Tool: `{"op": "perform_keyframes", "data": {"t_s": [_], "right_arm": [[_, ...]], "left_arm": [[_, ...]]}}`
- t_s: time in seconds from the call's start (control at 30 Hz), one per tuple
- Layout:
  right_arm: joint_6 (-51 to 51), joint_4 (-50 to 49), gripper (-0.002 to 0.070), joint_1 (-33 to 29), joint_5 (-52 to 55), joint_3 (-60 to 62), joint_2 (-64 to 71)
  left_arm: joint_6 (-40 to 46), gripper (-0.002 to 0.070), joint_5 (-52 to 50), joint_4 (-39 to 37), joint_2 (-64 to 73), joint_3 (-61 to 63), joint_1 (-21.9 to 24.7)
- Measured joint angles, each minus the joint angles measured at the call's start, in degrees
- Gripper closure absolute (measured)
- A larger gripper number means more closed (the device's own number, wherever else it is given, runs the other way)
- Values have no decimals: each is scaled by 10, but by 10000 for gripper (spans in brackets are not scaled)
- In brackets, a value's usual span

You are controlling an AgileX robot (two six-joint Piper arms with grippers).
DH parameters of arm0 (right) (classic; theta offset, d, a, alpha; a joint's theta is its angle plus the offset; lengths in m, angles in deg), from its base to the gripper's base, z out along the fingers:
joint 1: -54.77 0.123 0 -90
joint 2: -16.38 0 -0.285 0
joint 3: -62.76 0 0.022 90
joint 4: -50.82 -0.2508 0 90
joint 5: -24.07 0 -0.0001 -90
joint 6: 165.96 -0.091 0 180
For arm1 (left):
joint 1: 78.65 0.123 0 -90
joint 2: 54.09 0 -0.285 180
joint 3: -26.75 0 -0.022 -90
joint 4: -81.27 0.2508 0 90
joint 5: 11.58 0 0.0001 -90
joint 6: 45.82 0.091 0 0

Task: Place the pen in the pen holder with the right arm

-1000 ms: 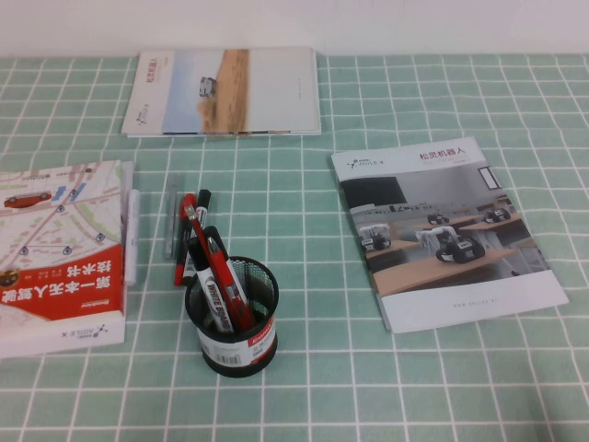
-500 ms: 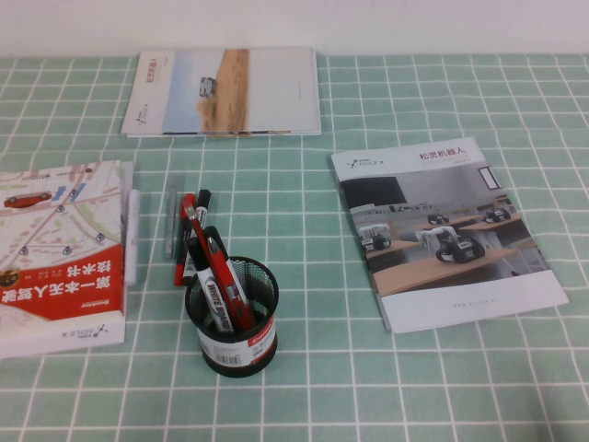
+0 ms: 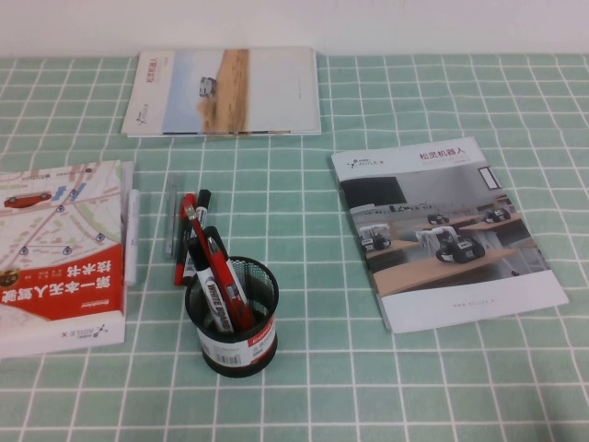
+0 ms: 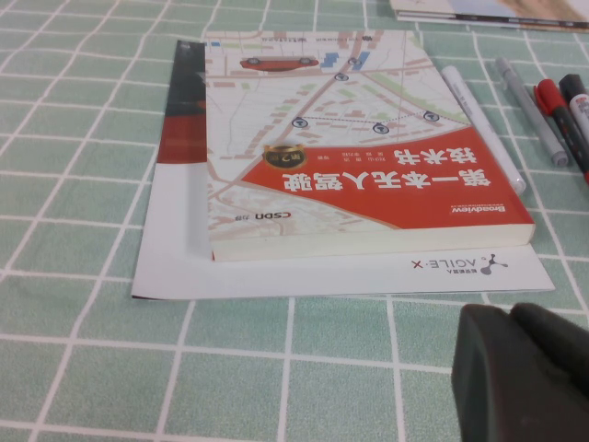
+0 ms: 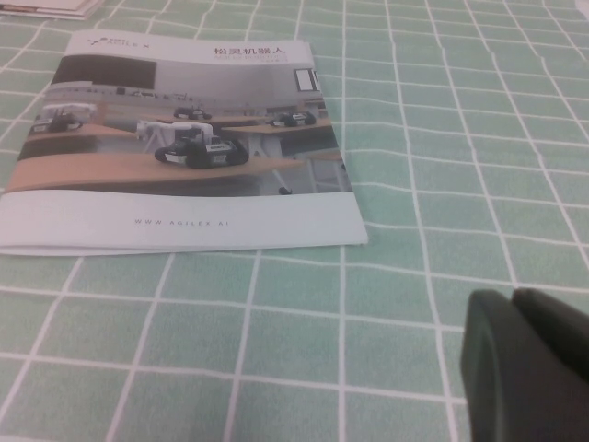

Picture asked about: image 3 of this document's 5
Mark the grey pen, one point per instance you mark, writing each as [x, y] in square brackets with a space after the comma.
[172, 216]

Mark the white pen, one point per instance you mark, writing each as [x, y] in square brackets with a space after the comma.
[132, 230]

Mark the red white map book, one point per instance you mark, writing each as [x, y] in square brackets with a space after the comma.
[55, 285]

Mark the classroom robots brochure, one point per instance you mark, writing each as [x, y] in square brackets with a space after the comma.
[460, 294]

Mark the desert landscape brochure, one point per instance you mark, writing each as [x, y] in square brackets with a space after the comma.
[207, 92]

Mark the black capped marker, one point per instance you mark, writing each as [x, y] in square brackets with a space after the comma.
[204, 199]

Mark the green checked tablecloth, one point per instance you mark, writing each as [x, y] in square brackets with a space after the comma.
[322, 391]

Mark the black whiteboard marker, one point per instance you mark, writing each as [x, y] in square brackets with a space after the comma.
[216, 299]

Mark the black mesh pen holder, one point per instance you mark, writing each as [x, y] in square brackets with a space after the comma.
[230, 364]

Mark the red pen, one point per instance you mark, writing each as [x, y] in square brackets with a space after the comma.
[178, 271]

